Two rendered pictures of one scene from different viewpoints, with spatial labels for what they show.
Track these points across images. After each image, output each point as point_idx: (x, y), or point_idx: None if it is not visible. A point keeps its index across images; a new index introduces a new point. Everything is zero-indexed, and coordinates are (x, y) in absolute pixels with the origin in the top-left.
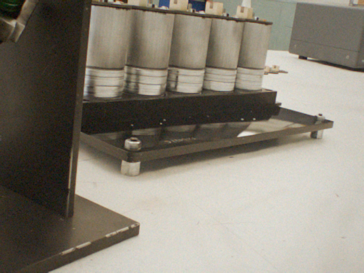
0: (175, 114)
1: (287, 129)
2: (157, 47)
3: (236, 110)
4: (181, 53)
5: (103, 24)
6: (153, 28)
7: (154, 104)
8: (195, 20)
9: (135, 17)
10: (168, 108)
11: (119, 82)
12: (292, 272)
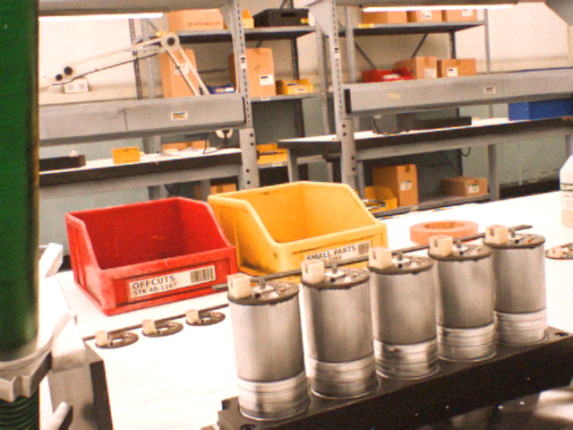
0: (393, 413)
1: (570, 425)
2: (346, 333)
3: (502, 381)
4: (392, 325)
5: (258, 327)
6: (335, 311)
7: (354, 409)
8: (404, 279)
9: (311, 297)
10: (380, 408)
11: (295, 392)
12: None
